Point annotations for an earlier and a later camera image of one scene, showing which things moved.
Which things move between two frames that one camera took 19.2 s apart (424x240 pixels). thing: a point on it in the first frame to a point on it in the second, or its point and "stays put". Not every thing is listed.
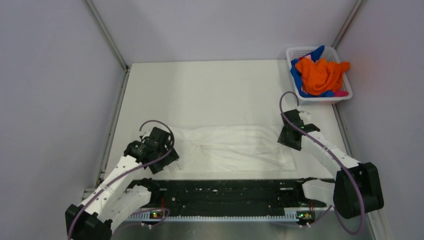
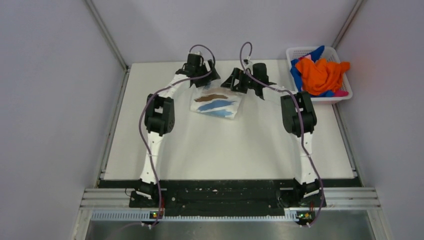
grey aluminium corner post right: (352, 13) stays put
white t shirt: (231, 148) to (219, 102)
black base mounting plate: (231, 197) stays put
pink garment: (340, 93) stays put
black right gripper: (283, 139) to (239, 75)
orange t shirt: (321, 77) stays put
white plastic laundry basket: (317, 75) stays put
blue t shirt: (316, 53) stays put
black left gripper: (157, 166) to (213, 76)
